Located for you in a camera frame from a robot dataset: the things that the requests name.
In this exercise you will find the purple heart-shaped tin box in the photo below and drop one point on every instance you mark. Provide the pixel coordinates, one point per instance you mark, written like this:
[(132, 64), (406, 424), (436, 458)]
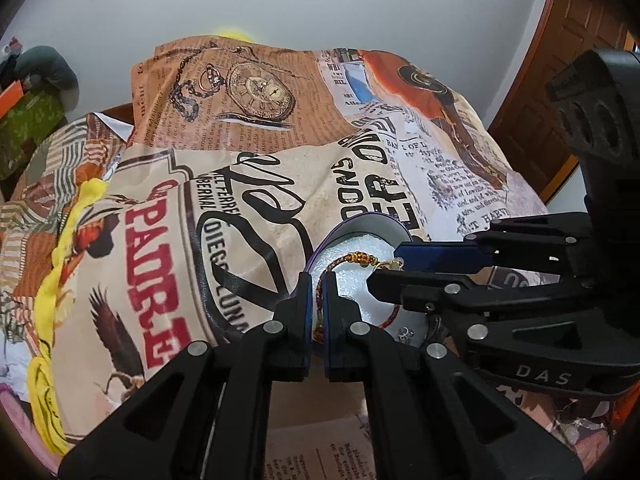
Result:
[(353, 251)]

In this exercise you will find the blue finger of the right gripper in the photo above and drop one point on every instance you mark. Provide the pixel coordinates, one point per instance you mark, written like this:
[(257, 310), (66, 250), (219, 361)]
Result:
[(413, 291), (443, 257)]

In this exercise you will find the yellow round object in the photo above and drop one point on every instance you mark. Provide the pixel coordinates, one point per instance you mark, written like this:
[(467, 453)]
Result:
[(233, 34)]

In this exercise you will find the newspaper print bed cover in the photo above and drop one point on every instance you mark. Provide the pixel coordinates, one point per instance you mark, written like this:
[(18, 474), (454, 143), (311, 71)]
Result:
[(122, 243)]

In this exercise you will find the orange box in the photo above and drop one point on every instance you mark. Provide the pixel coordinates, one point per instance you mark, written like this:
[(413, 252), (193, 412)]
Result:
[(10, 97)]

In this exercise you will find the grey plush pillow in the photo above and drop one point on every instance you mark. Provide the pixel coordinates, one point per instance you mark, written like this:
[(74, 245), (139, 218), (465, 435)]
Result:
[(43, 66)]

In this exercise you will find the wooden door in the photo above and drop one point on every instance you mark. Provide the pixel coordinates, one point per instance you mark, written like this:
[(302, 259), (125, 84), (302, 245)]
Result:
[(540, 122)]

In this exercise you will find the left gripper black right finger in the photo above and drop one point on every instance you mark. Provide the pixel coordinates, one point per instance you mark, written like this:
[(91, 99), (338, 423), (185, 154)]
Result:
[(356, 351)]

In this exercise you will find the green patterned bag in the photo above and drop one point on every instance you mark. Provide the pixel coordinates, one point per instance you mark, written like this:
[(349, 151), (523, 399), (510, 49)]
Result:
[(36, 115)]

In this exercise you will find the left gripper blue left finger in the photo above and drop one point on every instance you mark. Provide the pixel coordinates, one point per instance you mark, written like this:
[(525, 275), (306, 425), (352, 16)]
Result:
[(277, 350)]

